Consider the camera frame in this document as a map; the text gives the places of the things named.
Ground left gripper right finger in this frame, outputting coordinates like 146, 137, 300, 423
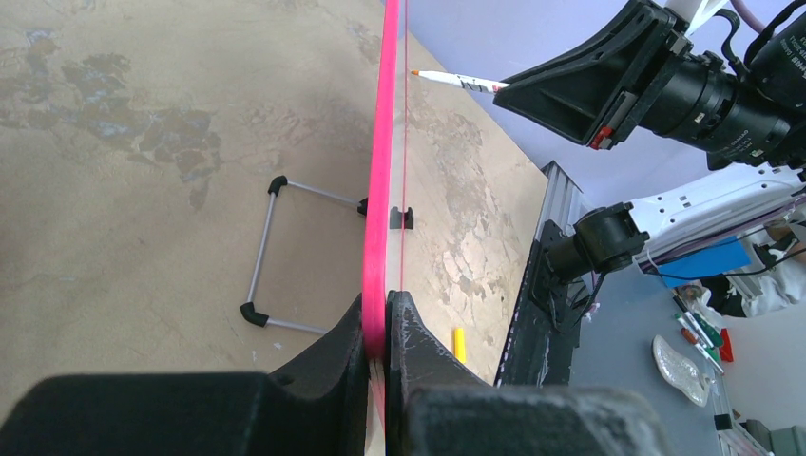
385, 291, 671, 455

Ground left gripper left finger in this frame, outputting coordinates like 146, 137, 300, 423
1, 301, 368, 455

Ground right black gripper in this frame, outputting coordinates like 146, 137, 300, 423
493, 1, 805, 170

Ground yellow marker cap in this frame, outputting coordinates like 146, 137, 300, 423
452, 327, 467, 364

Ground white marker pen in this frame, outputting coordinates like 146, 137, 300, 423
410, 70, 509, 95

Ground pink framed whiteboard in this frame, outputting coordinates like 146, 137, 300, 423
361, 1, 408, 455

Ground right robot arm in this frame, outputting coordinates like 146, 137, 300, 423
493, 1, 805, 282

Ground blue box on desk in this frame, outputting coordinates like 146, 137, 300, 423
660, 237, 751, 288

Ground clear plastic bag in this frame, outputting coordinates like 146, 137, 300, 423
651, 335, 715, 408

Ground green markers on desk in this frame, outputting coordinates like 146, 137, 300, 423
672, 294, 725, 376

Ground aluminium table frame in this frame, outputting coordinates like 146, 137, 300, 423
534, 161, 593, 240

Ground whiteboard wire stand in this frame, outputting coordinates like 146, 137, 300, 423
239, 175, 370, 336

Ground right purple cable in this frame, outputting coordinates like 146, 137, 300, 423
730, 0, 771, 34

